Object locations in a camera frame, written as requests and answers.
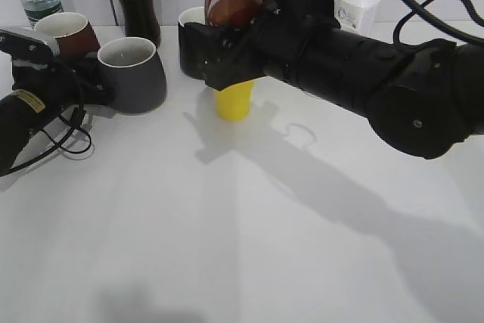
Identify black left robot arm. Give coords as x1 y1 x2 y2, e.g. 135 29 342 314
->
1 57 115 176

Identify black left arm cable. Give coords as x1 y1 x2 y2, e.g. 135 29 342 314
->
7 65 94 172

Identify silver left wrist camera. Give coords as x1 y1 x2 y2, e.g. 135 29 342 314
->
1 26 61 68

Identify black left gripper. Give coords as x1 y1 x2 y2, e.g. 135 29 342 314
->
11 55 114 119

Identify yellow paper cup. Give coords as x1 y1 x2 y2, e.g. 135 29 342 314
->
214 80 255 122

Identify brown Nescafe coffee bottle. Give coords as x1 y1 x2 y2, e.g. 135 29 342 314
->
204 0 262 29

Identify dark grey ceramic mug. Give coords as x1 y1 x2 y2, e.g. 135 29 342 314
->
97 37 167 114

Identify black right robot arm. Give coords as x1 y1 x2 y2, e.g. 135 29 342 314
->
185 0 483 159

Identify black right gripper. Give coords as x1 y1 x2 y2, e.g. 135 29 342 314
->
186 0 337 91

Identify black ceramic mug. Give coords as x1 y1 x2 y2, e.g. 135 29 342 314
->
178 6 206 81

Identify white plastic bottle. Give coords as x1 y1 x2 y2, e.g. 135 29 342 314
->
335 0 381 36

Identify maroon ceramic mug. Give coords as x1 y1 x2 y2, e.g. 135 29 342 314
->
34 12 100 57

